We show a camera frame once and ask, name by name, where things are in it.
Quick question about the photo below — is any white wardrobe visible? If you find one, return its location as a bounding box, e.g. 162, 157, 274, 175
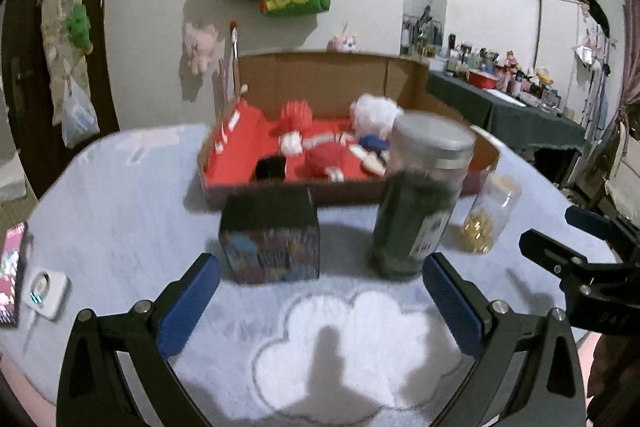
537, 0, 621, 128

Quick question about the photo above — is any red knitted pouch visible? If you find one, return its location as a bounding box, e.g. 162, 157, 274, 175
305, 143, 358, 182

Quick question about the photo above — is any white striped small roll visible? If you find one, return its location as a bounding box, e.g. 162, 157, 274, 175
280, 132, 306, 156

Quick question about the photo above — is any black scrunchie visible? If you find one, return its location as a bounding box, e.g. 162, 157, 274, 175
255, 157, 288, 182

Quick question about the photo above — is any pale pink plush toy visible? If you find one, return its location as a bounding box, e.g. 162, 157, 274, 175
181, 22, 221, 75

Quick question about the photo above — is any white cable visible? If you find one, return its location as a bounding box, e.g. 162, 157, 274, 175
22, 309, 41, 353

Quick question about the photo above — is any cardboard box with red lining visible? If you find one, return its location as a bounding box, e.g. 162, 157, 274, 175
196, 51, 501, 210

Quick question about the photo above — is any smartphone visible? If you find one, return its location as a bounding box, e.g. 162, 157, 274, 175
0, 221, 28, 328

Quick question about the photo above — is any desk with green cloth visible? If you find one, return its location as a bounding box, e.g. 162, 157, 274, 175
425, 69, 586, 158

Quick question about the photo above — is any glass jar with dark leaves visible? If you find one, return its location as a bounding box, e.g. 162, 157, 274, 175
369, 112, 476, 282

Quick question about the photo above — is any coral mesh bath pouf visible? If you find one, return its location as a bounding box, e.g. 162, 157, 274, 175
277, 101, 316, 135

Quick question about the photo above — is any hanging fabric organizer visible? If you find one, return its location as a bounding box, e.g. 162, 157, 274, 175
37, 0, 98, 128

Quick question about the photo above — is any clear plastic bag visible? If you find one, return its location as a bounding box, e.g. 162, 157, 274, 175
61, 77, 100, 148

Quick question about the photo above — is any white charger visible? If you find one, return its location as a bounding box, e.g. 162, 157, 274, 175
22, 268, 70, 320

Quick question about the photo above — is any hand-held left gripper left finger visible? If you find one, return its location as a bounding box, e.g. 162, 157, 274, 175
56, 252, 222, 427

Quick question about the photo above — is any floral tin box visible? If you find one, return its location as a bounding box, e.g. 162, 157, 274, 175
218, 187, 321, 284

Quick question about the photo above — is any white mesh bath pouf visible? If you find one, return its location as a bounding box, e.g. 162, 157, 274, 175
349, 93, 405, 140

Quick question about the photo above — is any blue cloth roll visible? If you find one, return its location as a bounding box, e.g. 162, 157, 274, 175
359, 133, 393, 154

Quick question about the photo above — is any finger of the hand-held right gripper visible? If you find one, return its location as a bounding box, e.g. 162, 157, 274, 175
519, 229, 608, 293
565, 206, 640, 253

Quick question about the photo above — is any green plush toy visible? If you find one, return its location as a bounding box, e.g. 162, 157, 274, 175
66, 4, 93, 52

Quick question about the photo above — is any pink sheet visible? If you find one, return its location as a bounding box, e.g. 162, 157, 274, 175
0, 352, 51, 408

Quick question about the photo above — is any small jar of gold pieces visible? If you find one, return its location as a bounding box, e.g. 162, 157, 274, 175
460, 174, 523, 255

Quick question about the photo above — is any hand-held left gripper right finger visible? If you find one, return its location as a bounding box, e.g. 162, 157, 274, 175
421, 251, 587, 427

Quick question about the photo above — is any dark wooden door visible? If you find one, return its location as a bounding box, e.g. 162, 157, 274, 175
0, 0, 126, 168

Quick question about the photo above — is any pink plush with face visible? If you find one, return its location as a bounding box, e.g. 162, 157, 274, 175
327, 32, 362, 54

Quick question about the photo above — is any row of bottles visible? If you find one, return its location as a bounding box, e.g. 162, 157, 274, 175
440, 34, 576, 118

